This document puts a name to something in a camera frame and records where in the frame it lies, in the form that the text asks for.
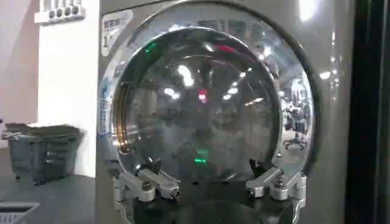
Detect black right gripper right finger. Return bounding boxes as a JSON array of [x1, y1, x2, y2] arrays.
[[246, 158, 307, 201]]

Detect dark clothes in basket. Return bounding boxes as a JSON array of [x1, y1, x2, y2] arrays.
[[4, 122, 85, 138]]

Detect grey plastic laundry basket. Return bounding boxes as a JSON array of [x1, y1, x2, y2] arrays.
[[1, 122, 85, 186]]

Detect white energy label sticker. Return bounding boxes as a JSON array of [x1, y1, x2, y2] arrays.
[[101, 9, 134, 57]]

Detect white wall socket strip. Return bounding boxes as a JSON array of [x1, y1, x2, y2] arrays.
[[34, 0, 86, 25]]

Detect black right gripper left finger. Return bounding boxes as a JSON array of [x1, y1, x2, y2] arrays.
[[112, 158, 181, 203]]

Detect grey dryer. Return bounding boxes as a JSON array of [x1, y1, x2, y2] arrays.
[[96, 0, 357, 224]]

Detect round glass dryer door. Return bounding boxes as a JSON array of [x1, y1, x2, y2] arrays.
[[97, 2, 321, 183]]

